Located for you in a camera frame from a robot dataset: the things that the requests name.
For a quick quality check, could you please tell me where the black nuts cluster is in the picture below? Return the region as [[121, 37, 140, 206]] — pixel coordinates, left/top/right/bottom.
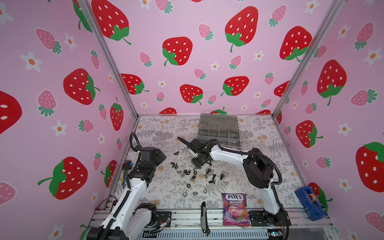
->
[[179, 170, 198, 182]]

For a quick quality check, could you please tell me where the black utility knife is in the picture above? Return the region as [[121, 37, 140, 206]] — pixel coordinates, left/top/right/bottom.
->
[[201, 202, 211, 237]]

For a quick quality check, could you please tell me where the hex key set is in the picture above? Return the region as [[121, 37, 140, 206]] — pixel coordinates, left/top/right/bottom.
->
[[122, 161, 133, 189]]

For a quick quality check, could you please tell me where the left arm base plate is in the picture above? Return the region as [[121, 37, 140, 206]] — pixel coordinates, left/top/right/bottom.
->
[[144, 211, 172, 229]]

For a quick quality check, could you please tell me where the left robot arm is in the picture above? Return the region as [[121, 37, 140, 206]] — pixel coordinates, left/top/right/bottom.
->
[[86, 147, 166, 240]]

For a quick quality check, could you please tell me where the black bolt lower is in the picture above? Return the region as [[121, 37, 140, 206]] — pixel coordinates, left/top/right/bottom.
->
[[209, 174, 217, 184]]

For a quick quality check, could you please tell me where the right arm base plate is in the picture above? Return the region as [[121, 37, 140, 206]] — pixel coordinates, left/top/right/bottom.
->
[[248, 209, 292, 227]]

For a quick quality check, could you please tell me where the grey plastic organizer box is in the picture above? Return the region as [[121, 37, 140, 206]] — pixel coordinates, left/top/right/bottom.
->
[[198, 114, 241, 150]]

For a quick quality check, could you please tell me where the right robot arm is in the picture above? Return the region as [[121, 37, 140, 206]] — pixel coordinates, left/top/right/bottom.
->
[[178, 137, 286, 216]]

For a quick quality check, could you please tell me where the Fox's candy bag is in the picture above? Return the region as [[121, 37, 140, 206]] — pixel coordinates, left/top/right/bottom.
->
[[222, 193, 251, 227]]

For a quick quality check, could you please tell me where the blue tape dispenser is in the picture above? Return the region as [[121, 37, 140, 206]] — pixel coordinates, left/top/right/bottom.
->
[[295, 186, 328, 221]]

